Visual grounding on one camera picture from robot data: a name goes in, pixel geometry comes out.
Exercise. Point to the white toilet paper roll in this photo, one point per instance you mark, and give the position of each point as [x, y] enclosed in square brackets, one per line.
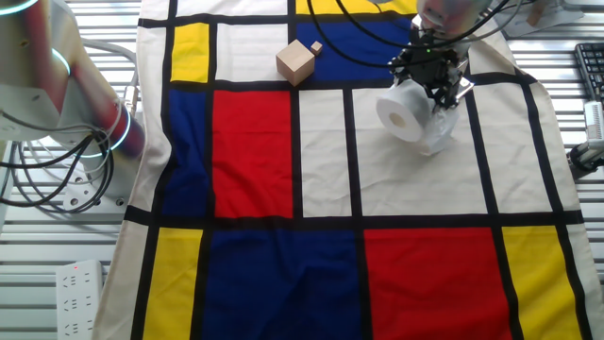
[401, 108]

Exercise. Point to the small wooden cube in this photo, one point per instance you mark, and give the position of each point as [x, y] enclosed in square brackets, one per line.
[316, 47]

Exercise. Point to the silver ribbed camera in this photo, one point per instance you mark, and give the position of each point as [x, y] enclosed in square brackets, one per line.
[595, 120]

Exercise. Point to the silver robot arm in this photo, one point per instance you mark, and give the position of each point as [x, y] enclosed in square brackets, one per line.
[38, 61]

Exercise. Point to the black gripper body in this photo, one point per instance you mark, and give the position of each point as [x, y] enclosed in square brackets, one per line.
[431, 66]

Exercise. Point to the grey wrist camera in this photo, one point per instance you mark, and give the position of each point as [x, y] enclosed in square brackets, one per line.
[464, 87]

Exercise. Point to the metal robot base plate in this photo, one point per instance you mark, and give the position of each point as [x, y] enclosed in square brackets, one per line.
[89, 193]

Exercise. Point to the colour block pattern cloth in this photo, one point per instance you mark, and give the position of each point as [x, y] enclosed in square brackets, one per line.
[255, 151]

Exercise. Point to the black keyboard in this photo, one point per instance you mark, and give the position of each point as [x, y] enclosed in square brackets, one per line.
[592, 66]

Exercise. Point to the large wooden cube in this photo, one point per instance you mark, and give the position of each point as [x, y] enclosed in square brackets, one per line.
[295, 63]

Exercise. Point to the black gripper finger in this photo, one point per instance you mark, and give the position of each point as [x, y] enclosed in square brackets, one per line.
[441, 96]
[400, 68]

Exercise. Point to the white power strip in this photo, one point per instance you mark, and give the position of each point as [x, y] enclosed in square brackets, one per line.
[78, 302]

